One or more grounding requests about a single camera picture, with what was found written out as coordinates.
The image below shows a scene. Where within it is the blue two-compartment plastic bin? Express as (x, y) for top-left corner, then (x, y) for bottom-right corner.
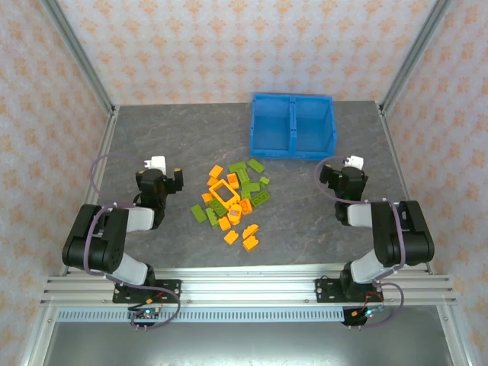
(249, 92), (339, 161)

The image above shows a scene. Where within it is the aluminium frame post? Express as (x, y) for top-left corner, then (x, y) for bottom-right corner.
(40, 0), (117, 115)
(379, 0), (457, 115)

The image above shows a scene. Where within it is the wide aluminium mounting beam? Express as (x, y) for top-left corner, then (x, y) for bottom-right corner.
(40, 266), (458, 307)

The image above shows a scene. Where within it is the grey metal panel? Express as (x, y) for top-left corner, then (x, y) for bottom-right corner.
(40, 322), (458, 366)

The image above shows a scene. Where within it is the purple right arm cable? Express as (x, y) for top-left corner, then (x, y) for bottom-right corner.
(314, 155), (406, 329)

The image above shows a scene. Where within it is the aluminium frame leg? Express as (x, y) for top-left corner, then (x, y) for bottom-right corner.
(18, 304), (58, 366)
(436, 304), (472, 366)

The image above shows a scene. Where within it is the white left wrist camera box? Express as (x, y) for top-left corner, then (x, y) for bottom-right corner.
(144, 154), (168, 173)

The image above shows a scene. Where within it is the yellow lego window frame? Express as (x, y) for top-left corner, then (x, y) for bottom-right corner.
(208, 178), (242, 209)

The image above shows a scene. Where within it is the aluminium table side rail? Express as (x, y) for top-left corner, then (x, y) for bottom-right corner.
(376, 101), (438, 275)
(59, 105), (121, 276)

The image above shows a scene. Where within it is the orange round printed lego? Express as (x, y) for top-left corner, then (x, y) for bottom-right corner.
(226, 204), (243, 226)

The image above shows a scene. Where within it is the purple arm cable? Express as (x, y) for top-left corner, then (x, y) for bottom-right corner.
(82, 152), (181, 332)
(314, 155), (406, 329)

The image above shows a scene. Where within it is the grey slotted cable duct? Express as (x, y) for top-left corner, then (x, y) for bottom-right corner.
(56, 309), (344, 323)

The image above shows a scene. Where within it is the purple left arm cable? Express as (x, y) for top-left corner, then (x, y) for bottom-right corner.
(82, 152), (181, 332)

